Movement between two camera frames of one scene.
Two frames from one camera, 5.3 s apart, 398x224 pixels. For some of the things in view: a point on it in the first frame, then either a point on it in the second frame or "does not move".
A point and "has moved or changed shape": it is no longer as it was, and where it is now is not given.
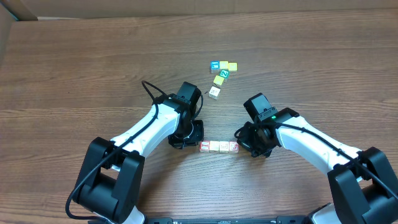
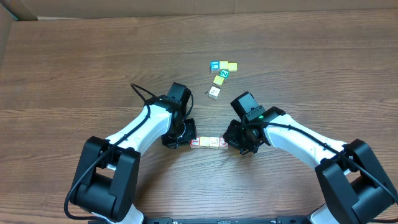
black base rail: x=278 y=220 does not move
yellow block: x=214 y=146 -> x=204 y=140
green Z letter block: x=224 y=73 does not move
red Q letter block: x=234 y=147 has moved or changed shape
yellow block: x=218 y=80 does not move
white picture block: x=214 y=93 does not move
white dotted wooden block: x=224 y=147 -> x=214 y=141
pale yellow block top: x=224 y=65 does not move
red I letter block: x=204 y=146 has moved or changed shape
